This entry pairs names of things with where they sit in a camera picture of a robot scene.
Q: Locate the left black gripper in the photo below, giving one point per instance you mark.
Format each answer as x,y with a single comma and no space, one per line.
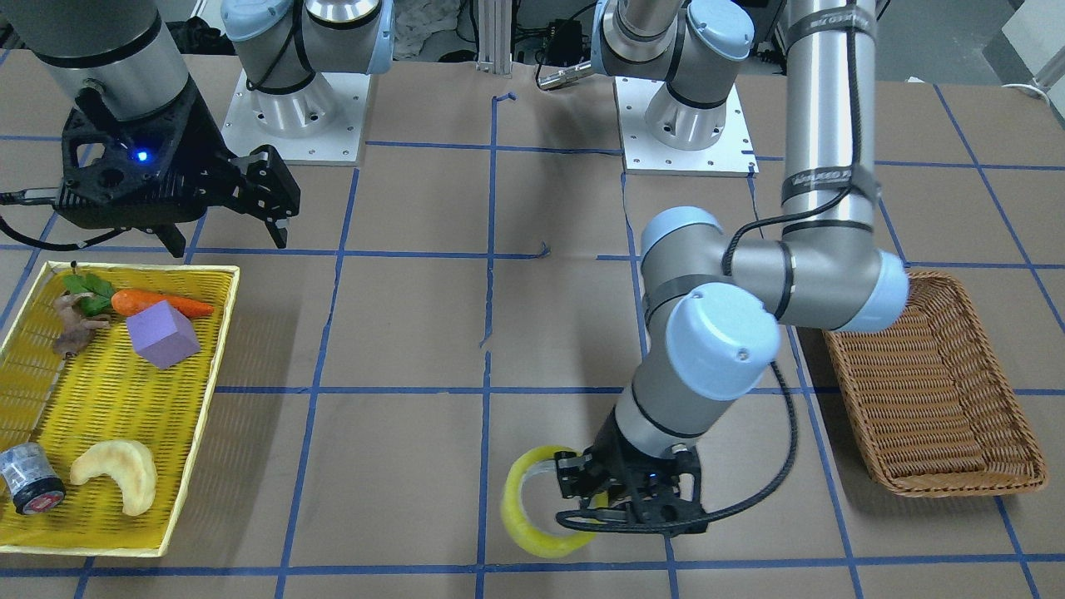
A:
611,458

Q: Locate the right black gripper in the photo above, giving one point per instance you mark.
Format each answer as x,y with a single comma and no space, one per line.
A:
202,125

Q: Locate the yellow tape roll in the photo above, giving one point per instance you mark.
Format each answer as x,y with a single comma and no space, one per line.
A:
529,499

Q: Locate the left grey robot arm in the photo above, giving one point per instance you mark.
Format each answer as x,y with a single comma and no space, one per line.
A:
714,304

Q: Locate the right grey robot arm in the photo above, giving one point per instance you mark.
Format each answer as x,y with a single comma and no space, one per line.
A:
143,60

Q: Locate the purple foam cube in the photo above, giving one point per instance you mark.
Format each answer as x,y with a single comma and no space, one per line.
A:
162,335

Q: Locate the brown toy figure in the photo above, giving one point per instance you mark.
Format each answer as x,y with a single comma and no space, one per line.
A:
78,329

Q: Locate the yellow mesh tray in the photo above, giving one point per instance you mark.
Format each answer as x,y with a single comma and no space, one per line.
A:
105,393

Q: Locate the croissant shaped bread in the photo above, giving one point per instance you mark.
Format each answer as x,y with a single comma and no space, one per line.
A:
129,463

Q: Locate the small black capped jar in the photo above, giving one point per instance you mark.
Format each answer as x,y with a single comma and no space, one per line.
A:
33,483

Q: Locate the brown wicker basket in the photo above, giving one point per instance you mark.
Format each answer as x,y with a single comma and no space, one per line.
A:
930,408

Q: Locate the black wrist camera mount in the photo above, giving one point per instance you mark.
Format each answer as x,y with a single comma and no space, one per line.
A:
133,174

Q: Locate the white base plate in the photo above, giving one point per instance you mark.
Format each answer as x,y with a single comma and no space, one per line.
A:
660,136
321,125

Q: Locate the aluminium profile post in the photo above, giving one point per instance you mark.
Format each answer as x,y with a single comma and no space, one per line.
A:
495,34

